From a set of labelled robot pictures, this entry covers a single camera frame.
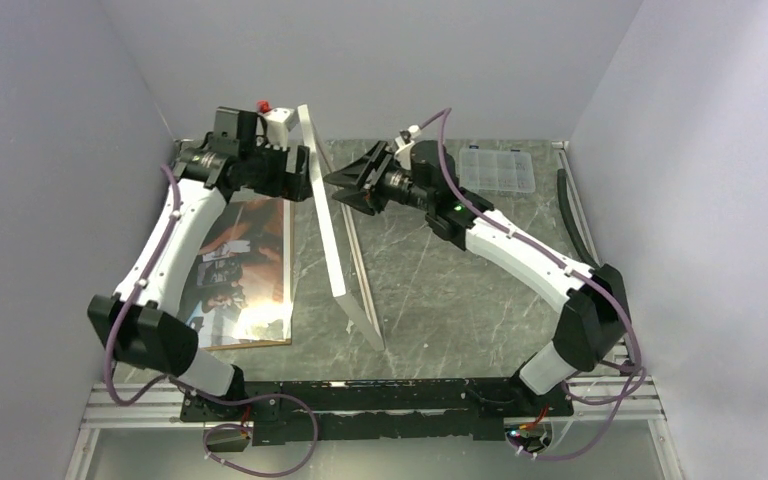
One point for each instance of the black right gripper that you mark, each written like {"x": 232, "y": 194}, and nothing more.
{"x": 358, "y": 191}

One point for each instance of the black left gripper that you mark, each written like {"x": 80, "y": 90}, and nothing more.
{"x": 288, "y": 185}

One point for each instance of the white wooden picture frame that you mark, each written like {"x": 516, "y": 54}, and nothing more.
{"x": 347, "y": 274}

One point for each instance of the glossy photo print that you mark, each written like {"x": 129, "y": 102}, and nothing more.
{"x": 245, "y": 278}

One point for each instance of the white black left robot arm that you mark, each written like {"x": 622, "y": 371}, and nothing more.
{"x": 137, "y": 324}

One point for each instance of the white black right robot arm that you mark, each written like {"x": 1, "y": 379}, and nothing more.
{"x": 589, "y": 300}

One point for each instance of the clear plastic compartment box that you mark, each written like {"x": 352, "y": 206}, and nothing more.
{"x": 509, "y": 171}

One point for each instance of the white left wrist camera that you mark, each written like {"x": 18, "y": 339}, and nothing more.
{"x": 280, "y": 122}

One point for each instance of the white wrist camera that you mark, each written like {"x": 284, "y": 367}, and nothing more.
{"x": 280, "y": 122}
{"x": 404, "y": 143}

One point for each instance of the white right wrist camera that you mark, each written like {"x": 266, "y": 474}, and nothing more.
{"x": 404, "y": 143}

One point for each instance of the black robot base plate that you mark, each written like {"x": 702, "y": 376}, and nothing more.
{"x": 483, "y": 409}

